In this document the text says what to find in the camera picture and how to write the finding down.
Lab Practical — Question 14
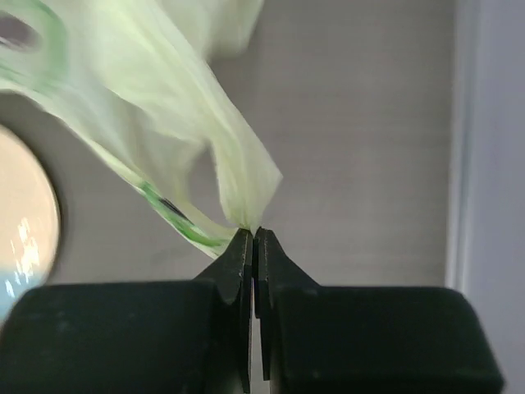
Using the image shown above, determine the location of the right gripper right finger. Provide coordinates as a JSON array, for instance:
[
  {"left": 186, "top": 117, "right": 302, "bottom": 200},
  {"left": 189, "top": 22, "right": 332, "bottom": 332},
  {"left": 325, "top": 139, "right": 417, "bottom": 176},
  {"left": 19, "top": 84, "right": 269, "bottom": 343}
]
[{"left": 253, "top": 229, "right": 504, "bottom": 393}]

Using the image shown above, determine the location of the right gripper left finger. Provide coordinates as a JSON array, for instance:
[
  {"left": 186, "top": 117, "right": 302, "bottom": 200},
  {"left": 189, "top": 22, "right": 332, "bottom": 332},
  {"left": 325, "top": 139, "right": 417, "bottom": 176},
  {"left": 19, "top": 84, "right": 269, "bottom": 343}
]
[{"left": 1, "top": 230, "right": 251, "bottom": 393}]

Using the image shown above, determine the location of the cream and blue ceramic plate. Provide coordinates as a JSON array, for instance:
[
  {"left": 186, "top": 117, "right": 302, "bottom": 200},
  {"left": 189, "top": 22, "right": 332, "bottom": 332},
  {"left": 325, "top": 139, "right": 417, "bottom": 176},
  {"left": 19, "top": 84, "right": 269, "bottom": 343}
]
[{"left": 0, "top": 126, "right": 61, "bottom": 320}]

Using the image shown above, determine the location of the green avocado print plastic bag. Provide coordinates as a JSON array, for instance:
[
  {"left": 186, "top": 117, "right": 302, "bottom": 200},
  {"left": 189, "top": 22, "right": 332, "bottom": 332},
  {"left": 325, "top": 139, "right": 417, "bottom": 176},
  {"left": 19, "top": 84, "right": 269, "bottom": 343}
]
[{"left": 1, "top": 1, "right": 281, "bottom": 258}]

